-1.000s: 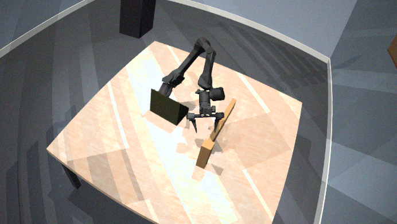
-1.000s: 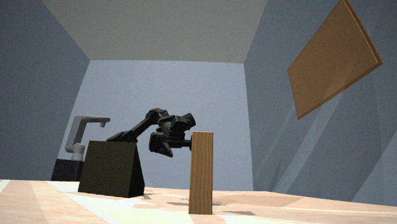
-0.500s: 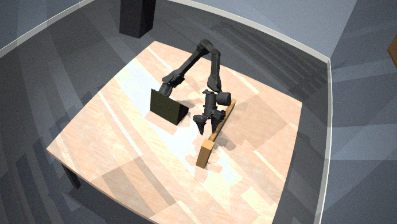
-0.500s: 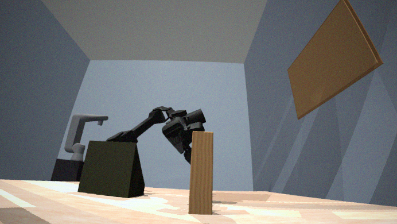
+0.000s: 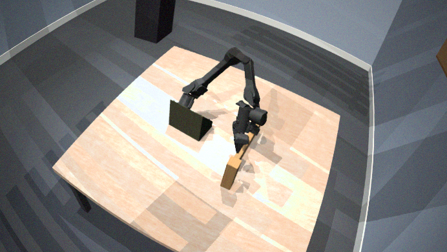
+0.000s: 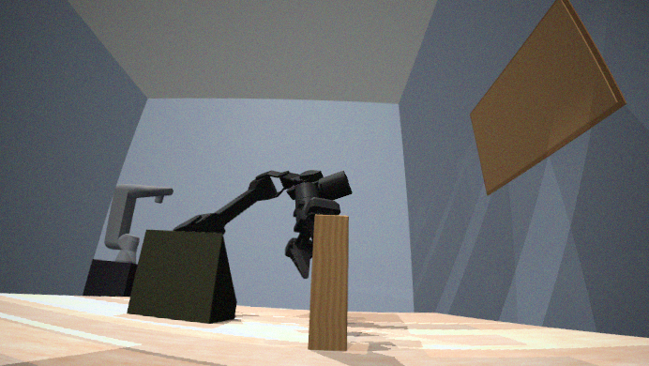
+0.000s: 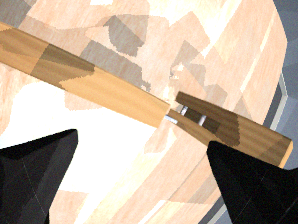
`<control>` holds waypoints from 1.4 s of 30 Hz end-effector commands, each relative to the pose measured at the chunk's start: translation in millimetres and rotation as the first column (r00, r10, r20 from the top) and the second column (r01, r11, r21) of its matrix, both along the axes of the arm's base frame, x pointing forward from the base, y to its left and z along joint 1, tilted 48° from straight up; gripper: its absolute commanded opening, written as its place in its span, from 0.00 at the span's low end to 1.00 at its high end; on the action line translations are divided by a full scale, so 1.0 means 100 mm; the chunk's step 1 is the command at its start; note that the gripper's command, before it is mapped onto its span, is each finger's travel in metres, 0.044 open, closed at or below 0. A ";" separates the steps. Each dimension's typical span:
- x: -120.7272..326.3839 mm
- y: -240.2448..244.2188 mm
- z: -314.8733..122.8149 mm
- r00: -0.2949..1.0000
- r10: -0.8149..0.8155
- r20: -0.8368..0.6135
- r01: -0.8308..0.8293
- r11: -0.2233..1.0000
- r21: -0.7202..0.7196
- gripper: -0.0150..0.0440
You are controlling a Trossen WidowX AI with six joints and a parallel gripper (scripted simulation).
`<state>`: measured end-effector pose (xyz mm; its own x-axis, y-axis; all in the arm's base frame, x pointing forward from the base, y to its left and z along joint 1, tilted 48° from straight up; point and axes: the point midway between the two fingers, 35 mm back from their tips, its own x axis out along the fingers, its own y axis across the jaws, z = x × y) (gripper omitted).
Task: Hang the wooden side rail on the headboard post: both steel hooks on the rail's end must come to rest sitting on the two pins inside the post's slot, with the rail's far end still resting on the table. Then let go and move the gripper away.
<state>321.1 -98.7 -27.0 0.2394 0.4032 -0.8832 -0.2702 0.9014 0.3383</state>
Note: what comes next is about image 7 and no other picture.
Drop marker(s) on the brown wooden post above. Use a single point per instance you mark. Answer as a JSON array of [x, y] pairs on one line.
[[206, 121]]

